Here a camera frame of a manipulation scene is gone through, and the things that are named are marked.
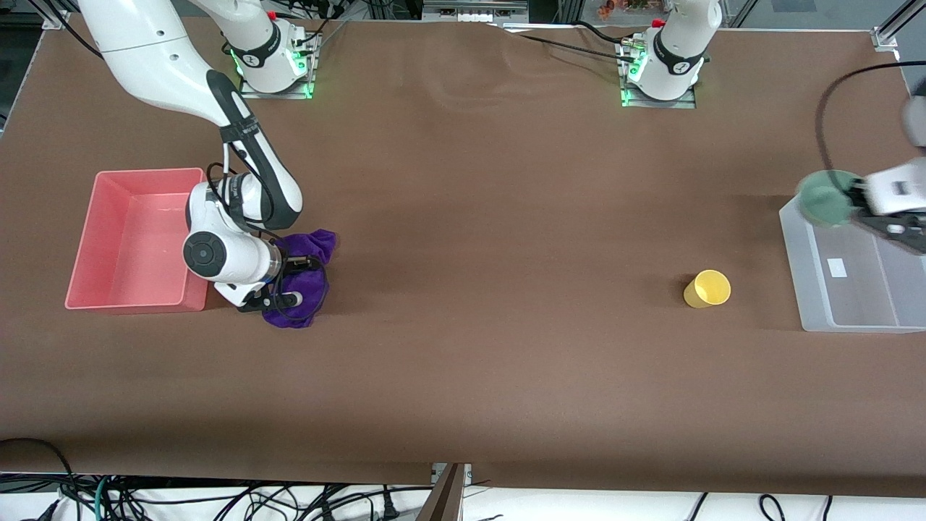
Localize purple cloth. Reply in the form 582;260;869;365
261;229;338;329

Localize green bowl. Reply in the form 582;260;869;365
795;169;863;230

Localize yellow cup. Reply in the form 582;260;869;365
684;269;732;310

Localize clear plastic bin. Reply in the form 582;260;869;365
779;192;926;334

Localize brown table cover sheet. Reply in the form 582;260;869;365
0;13;926;499

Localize pink plastic bin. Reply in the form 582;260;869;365
64;168;212;313

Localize brown wooden board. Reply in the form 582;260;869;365
417;463;464;521

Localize grey background device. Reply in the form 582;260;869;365
422;0;530;22

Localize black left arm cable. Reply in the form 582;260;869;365
815;61;926;195

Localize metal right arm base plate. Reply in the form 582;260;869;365
238;35;317;101

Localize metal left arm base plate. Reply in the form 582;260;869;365
620;42;697;110

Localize black right base cables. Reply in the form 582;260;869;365
279;0;349;48

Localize white metal bracket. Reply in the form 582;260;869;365
431;463;472;487

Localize short black table cable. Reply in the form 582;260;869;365
575;20;645;47

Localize black looped floor cable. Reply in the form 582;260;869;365
0;437;79;521

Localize long black table cable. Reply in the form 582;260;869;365
486;22;643;63

